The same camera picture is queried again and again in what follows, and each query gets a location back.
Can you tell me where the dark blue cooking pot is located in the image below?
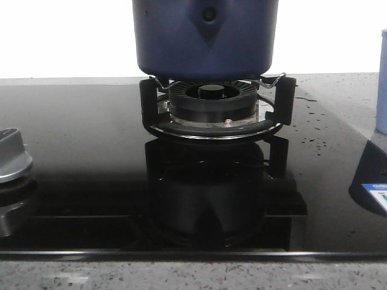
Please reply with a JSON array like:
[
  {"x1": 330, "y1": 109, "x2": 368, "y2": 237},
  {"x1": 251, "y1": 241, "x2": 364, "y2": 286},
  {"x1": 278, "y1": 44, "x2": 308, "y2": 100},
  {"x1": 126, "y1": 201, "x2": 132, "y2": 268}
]
[{"x1": 132, "y1": 1, "x2": 279, "y2": 81}]

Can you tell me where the light blue plastic cup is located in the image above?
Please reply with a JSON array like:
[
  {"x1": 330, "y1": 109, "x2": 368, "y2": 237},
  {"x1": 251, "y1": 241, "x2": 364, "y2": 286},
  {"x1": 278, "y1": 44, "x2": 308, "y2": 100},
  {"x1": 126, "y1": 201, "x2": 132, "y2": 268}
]
[{"x1": 376, "y1": 28, "x2": 386, "y2": 135}]

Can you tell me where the right black pot support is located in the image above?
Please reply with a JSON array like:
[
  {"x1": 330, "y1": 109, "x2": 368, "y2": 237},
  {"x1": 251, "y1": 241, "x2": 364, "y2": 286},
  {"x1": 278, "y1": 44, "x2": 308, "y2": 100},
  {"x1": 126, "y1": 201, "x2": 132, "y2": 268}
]
[{"x1": 140, "y1": 73, "x2": 296, "y2": 141}]

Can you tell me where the right gas burner head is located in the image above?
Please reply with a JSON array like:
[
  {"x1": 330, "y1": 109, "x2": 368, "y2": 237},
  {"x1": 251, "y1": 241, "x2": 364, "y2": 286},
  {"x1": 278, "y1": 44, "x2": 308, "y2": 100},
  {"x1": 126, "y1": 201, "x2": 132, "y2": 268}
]
[{"x1": 169, "y1": 81, "x2": 258, "y2": 123}]

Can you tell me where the black glass gas stove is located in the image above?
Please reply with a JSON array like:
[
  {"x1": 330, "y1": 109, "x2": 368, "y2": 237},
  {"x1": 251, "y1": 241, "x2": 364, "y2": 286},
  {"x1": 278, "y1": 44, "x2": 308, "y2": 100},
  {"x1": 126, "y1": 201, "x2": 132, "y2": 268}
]
[{"x1": 1, "y1": 83, "x2": 386, "y2": 261}]

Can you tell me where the silver stove control knob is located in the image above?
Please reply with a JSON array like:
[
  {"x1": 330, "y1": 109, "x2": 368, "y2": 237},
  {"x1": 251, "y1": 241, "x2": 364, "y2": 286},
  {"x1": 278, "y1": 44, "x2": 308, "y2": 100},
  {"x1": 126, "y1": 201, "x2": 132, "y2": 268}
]
[{"x1": 1, "y1": 128, "x2": 33, "y2": 184}]

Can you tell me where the blue white energy label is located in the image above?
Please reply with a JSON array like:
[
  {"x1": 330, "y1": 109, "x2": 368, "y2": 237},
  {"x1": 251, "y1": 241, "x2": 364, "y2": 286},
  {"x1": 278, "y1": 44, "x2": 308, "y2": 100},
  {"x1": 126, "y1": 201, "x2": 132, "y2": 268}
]
[{"x1": 362, "y1": 183, "x2": 387, "y2": 213}]

